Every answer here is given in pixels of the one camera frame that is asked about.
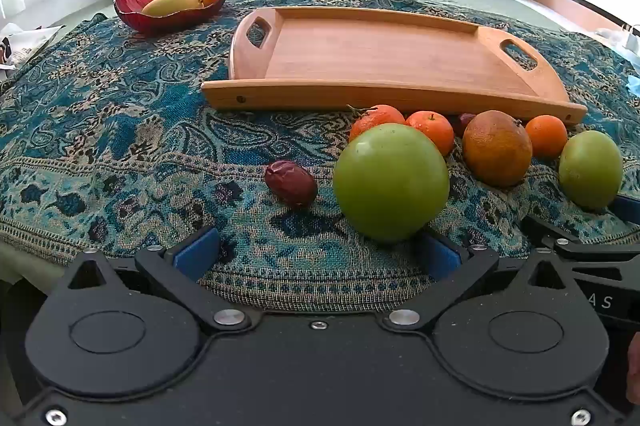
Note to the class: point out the wooden tray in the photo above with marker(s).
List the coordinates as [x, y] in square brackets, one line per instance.
[375, 51]

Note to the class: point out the blue plastic item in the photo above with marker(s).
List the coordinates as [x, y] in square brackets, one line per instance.
[634, 85]

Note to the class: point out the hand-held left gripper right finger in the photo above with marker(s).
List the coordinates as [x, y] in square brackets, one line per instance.
[440, 256]

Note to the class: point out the red date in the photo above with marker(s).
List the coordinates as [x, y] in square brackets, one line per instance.
[290, 183]
[464, 122]

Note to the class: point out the yellow mango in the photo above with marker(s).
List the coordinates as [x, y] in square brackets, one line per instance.
[172, 4]

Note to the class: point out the orange mandarin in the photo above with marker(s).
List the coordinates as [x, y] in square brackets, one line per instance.
[432, 129]
[547, 136]

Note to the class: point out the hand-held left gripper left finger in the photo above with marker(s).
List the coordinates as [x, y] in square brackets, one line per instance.
[197, 253]

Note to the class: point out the person's right hand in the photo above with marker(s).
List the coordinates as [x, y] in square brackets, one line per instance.
[634, 366]

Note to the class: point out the large green apple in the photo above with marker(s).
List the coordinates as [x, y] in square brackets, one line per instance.
[390, 181]

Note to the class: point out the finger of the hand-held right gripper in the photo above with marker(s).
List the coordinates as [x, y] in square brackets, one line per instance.
[575, 248]
[627, 208]

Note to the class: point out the large brownish orange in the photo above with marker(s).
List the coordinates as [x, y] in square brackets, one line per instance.
[497, 151]

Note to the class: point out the red glass bowl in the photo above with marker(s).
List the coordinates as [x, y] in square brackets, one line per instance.
[135, 15]

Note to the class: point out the small green apple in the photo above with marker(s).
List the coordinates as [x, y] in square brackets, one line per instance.
[590, 169]

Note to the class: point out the teal paisley blanket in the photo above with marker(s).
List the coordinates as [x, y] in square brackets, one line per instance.
[125, 131]

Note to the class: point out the clear plastic bag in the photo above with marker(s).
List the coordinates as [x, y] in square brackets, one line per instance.
[622, 44]

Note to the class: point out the mandarin with stem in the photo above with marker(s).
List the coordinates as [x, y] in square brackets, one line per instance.
[380, 119]

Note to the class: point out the printed magazine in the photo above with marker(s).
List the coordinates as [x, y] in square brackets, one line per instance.
[25, 44]

